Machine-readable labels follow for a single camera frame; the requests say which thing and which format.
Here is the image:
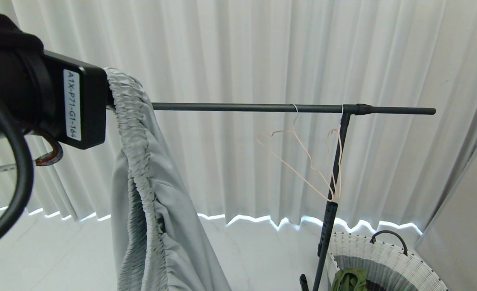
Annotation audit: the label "black clothes rack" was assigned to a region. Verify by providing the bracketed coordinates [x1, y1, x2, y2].
[152, 103, 436, 291]

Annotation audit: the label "white curtain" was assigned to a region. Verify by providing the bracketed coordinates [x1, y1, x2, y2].
[0, 0, 477, 233]

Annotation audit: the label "pink clothes hanger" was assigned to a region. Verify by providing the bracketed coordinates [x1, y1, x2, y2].
[327, 106, 344, 200]
[257, 104, 337, 202]

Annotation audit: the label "pale grey shorts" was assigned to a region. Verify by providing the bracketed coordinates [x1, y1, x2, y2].
[104, 68, 231, 291]

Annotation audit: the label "white laundry basket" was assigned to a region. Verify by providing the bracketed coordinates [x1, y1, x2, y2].
[325, 230, 449, 291]

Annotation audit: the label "black cable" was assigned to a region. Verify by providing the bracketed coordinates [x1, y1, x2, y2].
[0, 83, 35, 253]

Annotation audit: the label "green garment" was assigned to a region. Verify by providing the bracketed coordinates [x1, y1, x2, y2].
[331, 268, 368, 291]

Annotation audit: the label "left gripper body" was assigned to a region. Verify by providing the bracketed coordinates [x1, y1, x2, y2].
[0, 10, 110, 150]

